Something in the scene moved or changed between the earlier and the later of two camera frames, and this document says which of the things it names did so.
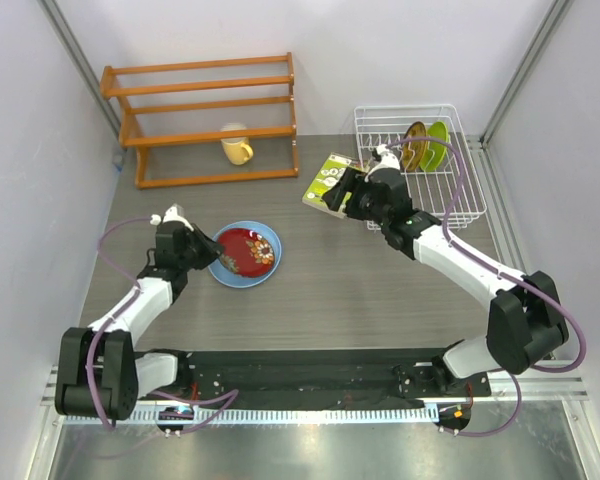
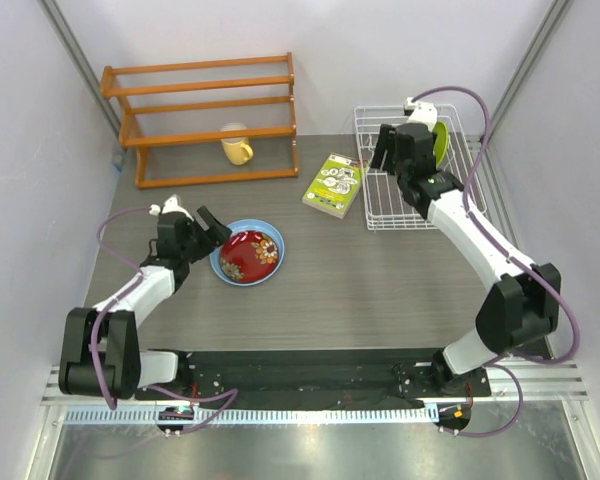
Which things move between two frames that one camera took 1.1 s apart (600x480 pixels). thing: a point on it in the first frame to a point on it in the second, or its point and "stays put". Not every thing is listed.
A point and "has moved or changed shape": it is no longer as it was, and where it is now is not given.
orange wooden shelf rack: x=127 y=129 stays put
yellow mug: x=237 y=150 stays put
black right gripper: x=352 y=181 to x=386 y=143
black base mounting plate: x=321 y=375 stays put
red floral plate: x=245 y=253 has moved or changed shape
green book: x=330 y=173 stays put
